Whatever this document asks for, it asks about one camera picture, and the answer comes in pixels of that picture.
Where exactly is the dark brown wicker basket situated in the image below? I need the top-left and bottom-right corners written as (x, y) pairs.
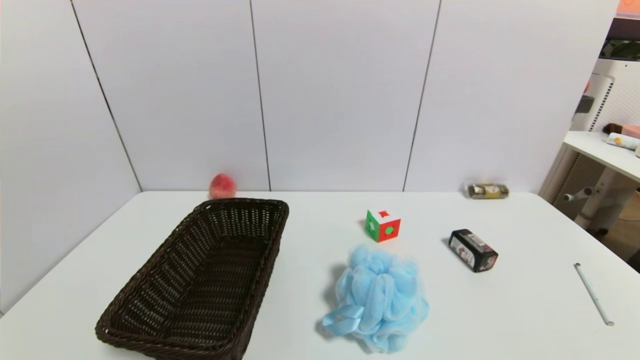
top-left (95, 198), bottom-right (290, 360)

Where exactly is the red green white puzzle cube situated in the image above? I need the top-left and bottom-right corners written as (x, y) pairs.
top-left (365, 209), bottom-right (402, 243)

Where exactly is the pink peach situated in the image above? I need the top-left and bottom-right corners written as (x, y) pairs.
top-left (209, 173), bottom-right (237, 200)

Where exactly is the light blue mesh bath loofah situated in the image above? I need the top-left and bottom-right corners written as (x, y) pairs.
top-left (321, 244), bottom-right (431, 354)

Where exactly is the gold wrapped chocolate pack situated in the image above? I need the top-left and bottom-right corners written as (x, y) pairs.
top-left (464, 183), bottom-right (510, 200)

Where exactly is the small black printed box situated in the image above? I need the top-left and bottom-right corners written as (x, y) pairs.
top-left (448, 229), bottom-right (499, 273)

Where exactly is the white side table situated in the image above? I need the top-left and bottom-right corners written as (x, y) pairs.
top-left (563, 130), bottom-right (640, 232)

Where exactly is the thin white pen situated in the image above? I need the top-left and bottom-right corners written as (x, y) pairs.
top-left (573, 262), bottom-right (615, 327)

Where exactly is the white printed tube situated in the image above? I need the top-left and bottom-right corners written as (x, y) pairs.
top-left (606, 132), bottom-right (640, 151)

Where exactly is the white perforated panel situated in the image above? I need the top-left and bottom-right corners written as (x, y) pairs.
top-left (571, 57), bottom-right (640, 134)

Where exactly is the dark shelf unit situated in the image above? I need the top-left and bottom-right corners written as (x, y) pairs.
top-left (599, 17), bottom-right (640, 61)

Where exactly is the orange sign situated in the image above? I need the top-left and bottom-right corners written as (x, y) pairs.
top-left (616, 0), bottom-right (640, 20)

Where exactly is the white table crank handle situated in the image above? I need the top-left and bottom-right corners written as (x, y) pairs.
top-left (563, 186), bottom-right (594, 202)

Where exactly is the grey bracket on panel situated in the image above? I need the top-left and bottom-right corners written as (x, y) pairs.
top-left (574, 94), bottom-right (596, 115)

